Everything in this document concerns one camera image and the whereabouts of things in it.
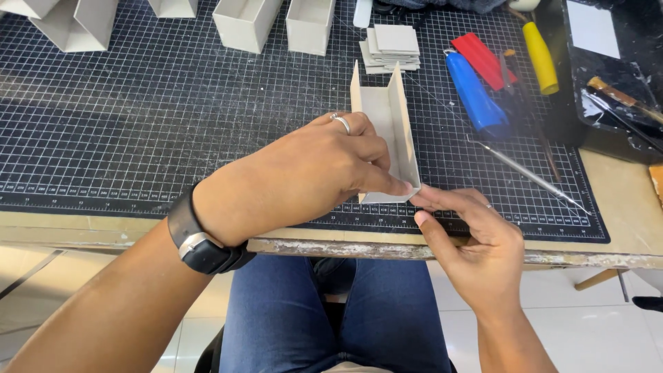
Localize person's left hand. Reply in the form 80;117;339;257
193;111;415;248

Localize person's right hand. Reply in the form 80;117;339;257
412;184;526;315

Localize unfinished grey cardboard box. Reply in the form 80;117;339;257
350;60;422;205

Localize thin metal spatula tool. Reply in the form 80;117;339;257
466;135;593;215

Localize black wristwatch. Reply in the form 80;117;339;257
167;181;257;276

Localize wooden table leg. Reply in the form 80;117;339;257
573;268;621;291

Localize black gridded cutting mat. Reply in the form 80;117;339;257
0;0;611;245

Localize person's blue jeans legs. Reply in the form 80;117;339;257
219;254;452;373

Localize thin brown wooden tool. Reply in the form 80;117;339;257
499;49;563;182

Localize stack of grey cardboard squares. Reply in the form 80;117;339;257
358;24;422;75

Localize black shoe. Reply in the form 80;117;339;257
631;296;663;313

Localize white plastic tube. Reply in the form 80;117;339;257
353;0;374;29

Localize orange wooden block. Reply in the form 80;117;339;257
648;164;663;209

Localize red utility cutter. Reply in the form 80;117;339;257
450;32;519;92

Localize black tray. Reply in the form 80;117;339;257
535;0;663;165

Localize dark cloth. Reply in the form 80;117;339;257
372;0;507;16

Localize white paper sheet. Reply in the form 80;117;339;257
566;0;622;60

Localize wide silver ring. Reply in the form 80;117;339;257
330;113;352;136

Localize blue handled tool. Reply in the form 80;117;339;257
443;49;512;139

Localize black handled brush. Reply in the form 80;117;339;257
584;87;663;154

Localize yellow handled tool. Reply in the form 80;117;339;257
505;5;560;96

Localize wooden handled brush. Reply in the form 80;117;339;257
587;76;663;125

